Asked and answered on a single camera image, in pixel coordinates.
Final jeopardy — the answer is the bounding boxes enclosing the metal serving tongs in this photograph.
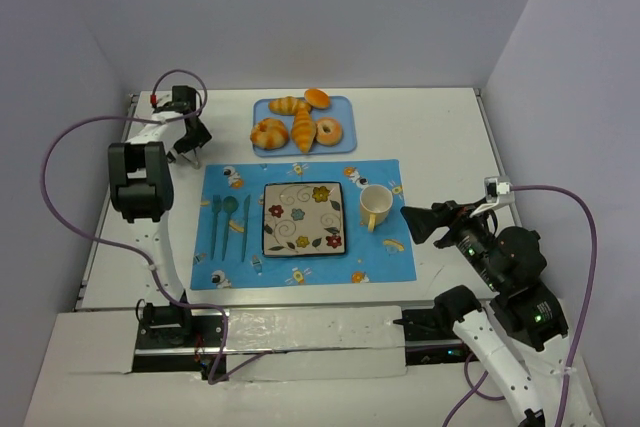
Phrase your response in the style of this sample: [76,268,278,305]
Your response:
[167,148,201,170]

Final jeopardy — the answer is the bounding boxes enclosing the long striped croissant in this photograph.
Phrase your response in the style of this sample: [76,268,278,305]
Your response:
[290,111,316,154]

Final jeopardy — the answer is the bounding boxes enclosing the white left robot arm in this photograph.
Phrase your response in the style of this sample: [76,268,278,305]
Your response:
[107,85,211,349]

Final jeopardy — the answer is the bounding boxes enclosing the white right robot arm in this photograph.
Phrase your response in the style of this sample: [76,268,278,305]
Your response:
[401,201,602,426]

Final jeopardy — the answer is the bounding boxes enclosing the round twisted bread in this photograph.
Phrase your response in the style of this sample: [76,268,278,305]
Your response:
[250,118,289,150]

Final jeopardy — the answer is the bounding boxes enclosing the yellow mug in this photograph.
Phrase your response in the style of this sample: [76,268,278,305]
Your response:
[359,185,394,232]

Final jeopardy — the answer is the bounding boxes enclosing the upper striped croissant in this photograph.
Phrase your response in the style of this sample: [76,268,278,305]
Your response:
[268,96,312,116]

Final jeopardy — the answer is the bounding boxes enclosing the teal plastic fork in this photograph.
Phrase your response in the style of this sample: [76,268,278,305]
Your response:
[210,195,222,259]

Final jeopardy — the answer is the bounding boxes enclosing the teal plastic spoon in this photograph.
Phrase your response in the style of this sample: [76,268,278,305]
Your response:
[221,196,239,260]

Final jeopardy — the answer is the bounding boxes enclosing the square floral plate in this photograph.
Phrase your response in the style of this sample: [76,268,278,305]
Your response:
[262,182,347,258]

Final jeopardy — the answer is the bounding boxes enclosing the teal plastic knife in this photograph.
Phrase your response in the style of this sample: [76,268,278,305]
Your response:
[241,194,251,263]

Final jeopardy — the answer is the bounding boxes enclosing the sugared orange donut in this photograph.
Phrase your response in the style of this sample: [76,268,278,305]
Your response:
[316,117,343,147]

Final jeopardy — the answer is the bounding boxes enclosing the round orange bun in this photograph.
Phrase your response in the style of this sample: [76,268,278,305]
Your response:
[304,88,331,110]

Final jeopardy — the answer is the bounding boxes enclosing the blue plastic tray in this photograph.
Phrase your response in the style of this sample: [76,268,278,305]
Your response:
[252,96,357,158]

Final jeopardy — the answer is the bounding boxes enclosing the blue cartoon placemat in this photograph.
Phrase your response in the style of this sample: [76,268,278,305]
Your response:
[191,159,417,290]

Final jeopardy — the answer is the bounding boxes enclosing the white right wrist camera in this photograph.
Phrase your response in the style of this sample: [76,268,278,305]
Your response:
[470,176,515,217]

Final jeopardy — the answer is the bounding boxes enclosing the metal rail with white cover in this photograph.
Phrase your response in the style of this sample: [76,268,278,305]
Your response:
[132,305,469,383]

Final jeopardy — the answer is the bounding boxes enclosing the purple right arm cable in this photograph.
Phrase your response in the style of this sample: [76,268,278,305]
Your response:
[442,184,599,427]

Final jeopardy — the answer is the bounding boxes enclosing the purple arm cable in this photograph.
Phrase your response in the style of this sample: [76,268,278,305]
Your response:
[40,69,281,386]
[442,184,599,427]

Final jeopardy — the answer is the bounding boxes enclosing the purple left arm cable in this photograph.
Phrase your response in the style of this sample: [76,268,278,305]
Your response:
[40,69,281,386]

